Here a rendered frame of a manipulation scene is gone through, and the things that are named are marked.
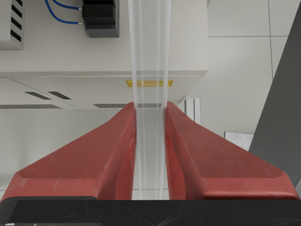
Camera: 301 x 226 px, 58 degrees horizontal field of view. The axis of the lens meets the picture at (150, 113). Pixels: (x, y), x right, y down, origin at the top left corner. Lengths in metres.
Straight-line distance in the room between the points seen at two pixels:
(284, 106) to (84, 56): 0.36
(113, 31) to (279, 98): 0.32
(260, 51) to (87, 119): 0.74
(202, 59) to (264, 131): 0.28
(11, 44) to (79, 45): 0.10
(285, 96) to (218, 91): 0.94
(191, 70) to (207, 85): 0.64
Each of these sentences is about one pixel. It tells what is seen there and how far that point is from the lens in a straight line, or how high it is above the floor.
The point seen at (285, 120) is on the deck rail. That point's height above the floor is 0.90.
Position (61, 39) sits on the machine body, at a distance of 0.50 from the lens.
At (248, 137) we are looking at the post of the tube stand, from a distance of 1.12.
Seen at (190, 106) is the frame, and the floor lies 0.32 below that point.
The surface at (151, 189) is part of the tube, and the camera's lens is 0.16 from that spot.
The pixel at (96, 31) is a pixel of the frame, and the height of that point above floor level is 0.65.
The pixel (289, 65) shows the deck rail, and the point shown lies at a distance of 0.18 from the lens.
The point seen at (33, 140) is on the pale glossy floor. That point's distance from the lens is 1.16.
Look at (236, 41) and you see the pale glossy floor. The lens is 1.19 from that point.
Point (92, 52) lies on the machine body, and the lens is 0.48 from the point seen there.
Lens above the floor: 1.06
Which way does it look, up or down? 84 degrees down
